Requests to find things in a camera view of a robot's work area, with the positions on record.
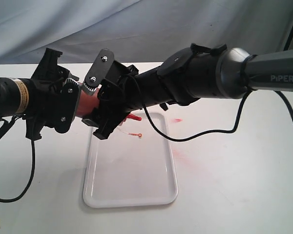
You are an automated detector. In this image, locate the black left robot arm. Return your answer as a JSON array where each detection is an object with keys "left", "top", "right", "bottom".
[{"left": 0, "top": 48, "right": 81, "bottom": 141}]

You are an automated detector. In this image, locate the grey backdrop cloth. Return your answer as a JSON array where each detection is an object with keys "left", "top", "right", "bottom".
[{"left": 0, "top": 0, "right": 293, "bottom": 64}]

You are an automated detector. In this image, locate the red sauce squeeze bottle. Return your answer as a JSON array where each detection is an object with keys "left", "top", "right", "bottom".
[{"left": 75, "top": 87, "right": 143, "bottom": 139}]

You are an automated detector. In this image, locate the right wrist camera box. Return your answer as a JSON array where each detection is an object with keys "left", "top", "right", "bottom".
[{"left": 82, "top": 49, "right": 114, "bottom": 96}]

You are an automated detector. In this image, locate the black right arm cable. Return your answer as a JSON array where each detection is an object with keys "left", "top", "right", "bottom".
[{"left": 122, "top": 73, "right": 293, "bottom": 144}]

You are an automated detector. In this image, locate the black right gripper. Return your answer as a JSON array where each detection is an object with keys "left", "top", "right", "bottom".
[{"left": 82, "top": 61, "right": 139, "bottom": 140}]

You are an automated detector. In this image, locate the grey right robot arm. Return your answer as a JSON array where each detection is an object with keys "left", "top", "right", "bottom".
[{"left": 82, "top": 44, "right": 293, "bottom": 139}]

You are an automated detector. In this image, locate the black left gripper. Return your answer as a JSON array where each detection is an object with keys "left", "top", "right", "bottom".
[{"left": 25, "top": 48, "right": 80, "bottom": 140}]

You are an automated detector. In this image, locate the white rectangular plastic tray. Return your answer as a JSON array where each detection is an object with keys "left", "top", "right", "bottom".
[{"left": 83, "top": 111, "right": 178, "bottom": 208}]

